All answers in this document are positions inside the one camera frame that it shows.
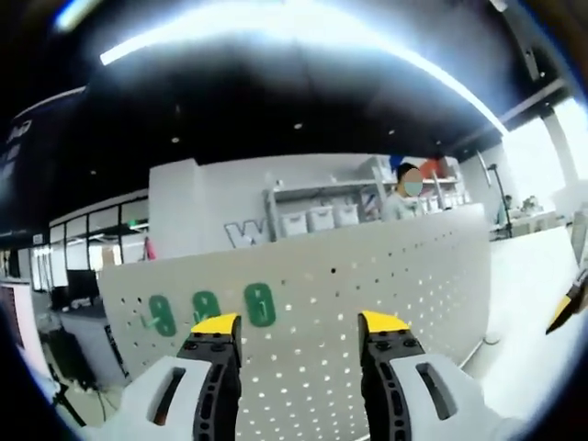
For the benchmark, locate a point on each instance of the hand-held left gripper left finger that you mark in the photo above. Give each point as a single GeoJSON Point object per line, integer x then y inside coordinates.
{"type": "Point", "coordinates": [147, 390]}

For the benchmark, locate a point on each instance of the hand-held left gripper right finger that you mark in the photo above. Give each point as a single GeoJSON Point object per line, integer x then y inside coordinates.
{"type": "Point", "coordinates": [459, 399]}

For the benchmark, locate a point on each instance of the white perforated mounting plate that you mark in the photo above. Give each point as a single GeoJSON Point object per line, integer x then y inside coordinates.
{"type": "Point", "coordinates": [367, 285]}

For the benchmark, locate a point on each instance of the black monitor stand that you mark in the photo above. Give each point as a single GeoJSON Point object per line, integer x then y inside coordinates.
{"type": "Point", "coordinates": [69, 399]}

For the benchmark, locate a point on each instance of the black equipment cabinet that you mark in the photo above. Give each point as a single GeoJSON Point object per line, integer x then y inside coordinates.
{"type": "Point", "coordinates": [82, 331]}

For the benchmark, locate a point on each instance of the black tripod stand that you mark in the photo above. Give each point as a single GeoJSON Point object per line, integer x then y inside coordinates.
{"type": "Point", "coordinates": [500, 202]}

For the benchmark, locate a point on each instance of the pink hanging item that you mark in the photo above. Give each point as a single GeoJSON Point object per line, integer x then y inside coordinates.
{"type": "Point", "coordinates": [150, 250]}

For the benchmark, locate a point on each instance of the computer monitor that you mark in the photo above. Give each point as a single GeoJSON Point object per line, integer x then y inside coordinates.
{"type": "Point", "coordinates": [14, 317]}

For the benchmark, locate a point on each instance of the orange red box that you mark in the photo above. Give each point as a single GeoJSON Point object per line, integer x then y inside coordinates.
{"type": "Point", "coordinates": [436, 166]}

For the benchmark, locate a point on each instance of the white storage bin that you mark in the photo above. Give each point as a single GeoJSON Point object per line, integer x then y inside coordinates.
{"type": "Point", "coordinates": [294, 225]}
{"type": "Point", "coordinates": [320, 220]}
{"type": "Point", "coordinates": [347, 216]}

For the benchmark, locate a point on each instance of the grey metal shelving rack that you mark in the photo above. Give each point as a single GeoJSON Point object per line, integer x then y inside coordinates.
{"type": "Point", "coordinates": [321, 190]}

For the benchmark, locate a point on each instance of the ceiling light strip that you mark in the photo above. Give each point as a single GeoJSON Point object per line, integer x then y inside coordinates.
{"type": "Point", "coordinates": [321, 32]}

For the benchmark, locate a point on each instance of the grey wall letter sign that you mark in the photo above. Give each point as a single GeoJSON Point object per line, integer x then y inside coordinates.
{"type": "Point", "coordinates": [245, 234]}

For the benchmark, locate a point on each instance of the dark wall display screen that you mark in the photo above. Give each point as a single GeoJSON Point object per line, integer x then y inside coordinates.
{"type": "Point", "coordinates": [37, 151]}

